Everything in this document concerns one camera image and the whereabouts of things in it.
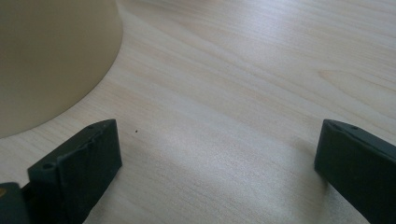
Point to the beige round container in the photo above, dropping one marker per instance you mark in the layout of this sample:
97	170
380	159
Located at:
53	56

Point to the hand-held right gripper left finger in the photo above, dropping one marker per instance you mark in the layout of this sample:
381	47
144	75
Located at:
81	168

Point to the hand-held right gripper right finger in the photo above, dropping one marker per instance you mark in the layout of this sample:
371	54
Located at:
358	165

